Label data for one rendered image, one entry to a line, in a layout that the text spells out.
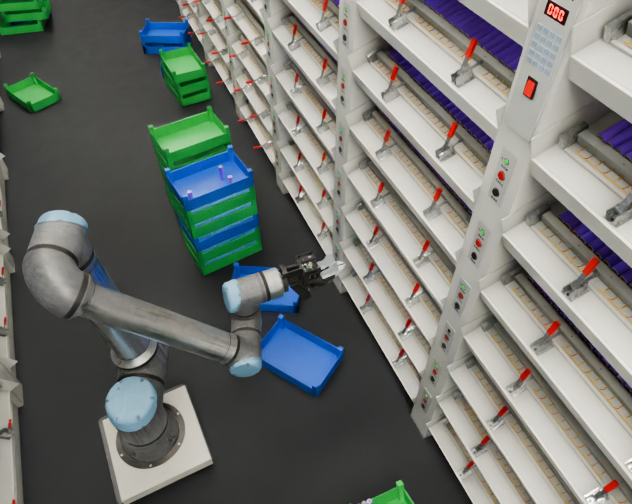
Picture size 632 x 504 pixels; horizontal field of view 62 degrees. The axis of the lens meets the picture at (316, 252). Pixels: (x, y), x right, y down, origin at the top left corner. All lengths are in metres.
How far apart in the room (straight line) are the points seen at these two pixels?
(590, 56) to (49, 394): 2.04
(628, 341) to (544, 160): 0.34
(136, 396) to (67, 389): 0.59
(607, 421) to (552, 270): 0.31
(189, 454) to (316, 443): 0.44
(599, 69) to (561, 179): 0.19
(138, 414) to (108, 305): 0.47
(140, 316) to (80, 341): 1.02
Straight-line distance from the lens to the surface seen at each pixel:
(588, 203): 0.96
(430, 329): 1.65
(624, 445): 1.18
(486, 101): 1.12
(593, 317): 1.06
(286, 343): 2.16
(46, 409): 2.27
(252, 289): 1.50
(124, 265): 2.56
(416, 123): 1.37
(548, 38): 0.94
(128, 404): 1.73
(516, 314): 1.25
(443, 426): 1.93
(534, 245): 1.12
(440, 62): 1.23
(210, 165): 2.30
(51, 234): 1.38
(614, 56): 0.91
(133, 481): 1.92
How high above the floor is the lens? 1.84
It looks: 49 degrees down
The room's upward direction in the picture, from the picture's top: straight up
